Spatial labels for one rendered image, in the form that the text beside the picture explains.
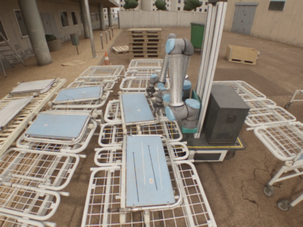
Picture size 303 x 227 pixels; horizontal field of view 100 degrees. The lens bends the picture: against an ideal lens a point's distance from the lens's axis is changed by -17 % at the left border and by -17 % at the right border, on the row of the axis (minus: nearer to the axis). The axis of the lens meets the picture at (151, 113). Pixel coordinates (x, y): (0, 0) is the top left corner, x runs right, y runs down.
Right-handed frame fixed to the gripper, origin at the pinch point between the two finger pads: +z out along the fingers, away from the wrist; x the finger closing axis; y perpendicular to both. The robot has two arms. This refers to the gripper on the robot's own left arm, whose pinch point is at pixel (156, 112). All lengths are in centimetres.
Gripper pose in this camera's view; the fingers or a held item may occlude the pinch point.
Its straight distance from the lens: 188.2
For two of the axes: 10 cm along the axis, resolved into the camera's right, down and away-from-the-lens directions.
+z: -2.2, 8.3, 5.1
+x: 9.5, 0.6, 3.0
